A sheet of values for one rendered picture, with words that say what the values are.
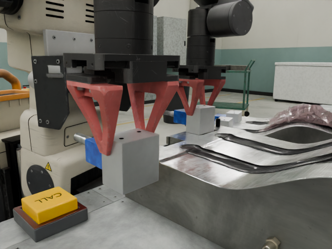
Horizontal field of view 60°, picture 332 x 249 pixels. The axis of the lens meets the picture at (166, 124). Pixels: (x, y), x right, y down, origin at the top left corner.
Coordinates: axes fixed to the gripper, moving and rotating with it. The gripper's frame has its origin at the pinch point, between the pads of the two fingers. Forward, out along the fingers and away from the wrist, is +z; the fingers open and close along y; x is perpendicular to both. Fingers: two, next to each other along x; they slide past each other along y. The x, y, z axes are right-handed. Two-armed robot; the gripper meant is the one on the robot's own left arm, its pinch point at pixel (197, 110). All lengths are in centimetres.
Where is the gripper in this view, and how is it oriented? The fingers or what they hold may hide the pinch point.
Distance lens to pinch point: 60.5
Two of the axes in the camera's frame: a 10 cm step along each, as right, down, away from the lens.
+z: -0.3, 9.8, 2.0
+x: -7.1, -1.6, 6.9
